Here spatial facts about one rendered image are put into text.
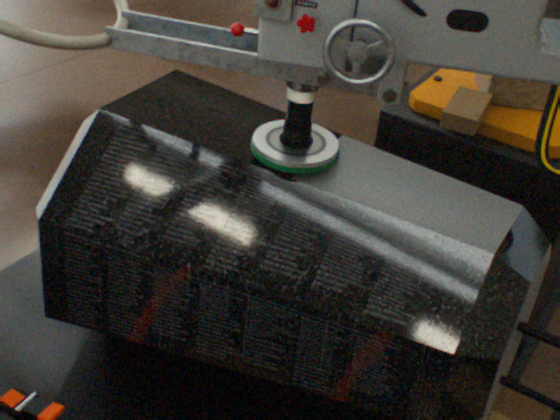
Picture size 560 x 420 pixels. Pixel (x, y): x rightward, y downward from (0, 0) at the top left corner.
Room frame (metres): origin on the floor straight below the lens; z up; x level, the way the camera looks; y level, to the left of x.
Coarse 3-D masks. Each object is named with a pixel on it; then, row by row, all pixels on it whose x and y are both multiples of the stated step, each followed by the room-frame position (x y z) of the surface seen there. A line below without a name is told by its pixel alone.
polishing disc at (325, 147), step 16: (272, 128) 1.68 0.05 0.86; (320, 128) 1.71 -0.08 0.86; (256, 144) 1.59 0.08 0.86; (272, 144) 1.60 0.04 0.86; (320, 144) 1.63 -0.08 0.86; (336, 144) 1.64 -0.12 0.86; (272, 160) 1.54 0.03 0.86; (288, 160) 1.54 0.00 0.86; (304, 160) 1.54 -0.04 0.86; (320, 160) 1.55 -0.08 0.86
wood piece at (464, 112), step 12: (456, 96) 2.06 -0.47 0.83; (468, 96) 2.07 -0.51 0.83; (480, 96) 2.07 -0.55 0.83; (456, 108) 1.98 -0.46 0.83; (468, 108) 1.99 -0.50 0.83; (480, 108) 1.99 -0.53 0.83; (444, 120) 1.95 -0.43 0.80; (456, 120) 1.93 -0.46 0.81; (468, 120) 1.92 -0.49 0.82; (480, 120) 1.98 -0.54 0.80; (468, 132) 1.92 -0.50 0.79
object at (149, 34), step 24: (144, 24) 1.72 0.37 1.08; (168, 24) 1.71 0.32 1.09; (192, 24) 1.71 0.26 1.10; (120, 48) 1.61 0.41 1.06; (144, 48) 1.61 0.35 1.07; (168, 48) 1.60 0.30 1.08; (192, 48) 1.60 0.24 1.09; (216, 48) 1.59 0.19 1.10; (240, 48) 1.70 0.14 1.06; (264, 72) 1.58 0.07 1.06; (288, 72) 1.58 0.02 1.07; (312, 72) 1.57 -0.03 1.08; (360, 72) 1.57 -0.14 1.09; (384, 96) 1.52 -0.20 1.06
